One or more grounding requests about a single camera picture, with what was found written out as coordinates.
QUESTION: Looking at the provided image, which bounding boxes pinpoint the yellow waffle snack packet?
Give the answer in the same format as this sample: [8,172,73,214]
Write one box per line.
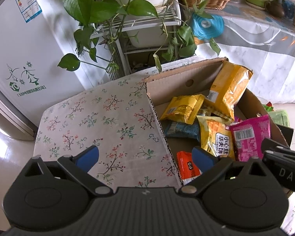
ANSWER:
[197,115,235,160]

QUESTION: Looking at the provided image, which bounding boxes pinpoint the blue snack packet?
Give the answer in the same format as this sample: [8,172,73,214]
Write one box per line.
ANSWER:
[165,122,200,142]

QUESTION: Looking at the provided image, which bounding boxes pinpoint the pink snack packet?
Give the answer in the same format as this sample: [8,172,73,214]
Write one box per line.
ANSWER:
[230,114,271,161]

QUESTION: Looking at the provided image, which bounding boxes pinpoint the yellow barcode snack packet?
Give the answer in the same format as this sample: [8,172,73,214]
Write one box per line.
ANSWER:
[160,94,205,125]

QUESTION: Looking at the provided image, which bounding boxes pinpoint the orange red snack bar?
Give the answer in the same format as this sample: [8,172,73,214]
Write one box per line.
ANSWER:
[177,151,202,185]

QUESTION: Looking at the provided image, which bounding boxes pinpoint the cardboard snack box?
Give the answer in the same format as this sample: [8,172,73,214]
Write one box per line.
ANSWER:
[144,57,289,186]

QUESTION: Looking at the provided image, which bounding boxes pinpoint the orange striped snack packet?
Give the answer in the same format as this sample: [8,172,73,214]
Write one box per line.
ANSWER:
[206,60,253,121]

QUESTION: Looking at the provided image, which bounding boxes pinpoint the patterned tablecloth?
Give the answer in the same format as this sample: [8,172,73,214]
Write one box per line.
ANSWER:
[191,3,295,103]

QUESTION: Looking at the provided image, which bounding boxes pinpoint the white metal plant stand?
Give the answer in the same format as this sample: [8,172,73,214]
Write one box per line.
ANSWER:
[84,0,181,79]

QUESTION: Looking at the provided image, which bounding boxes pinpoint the white refrigerator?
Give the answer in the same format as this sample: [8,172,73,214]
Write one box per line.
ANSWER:
[0,0,90,141]

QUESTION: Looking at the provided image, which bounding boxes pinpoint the green pothos plant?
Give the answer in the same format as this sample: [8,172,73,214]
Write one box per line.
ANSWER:
[63,0,221,66]

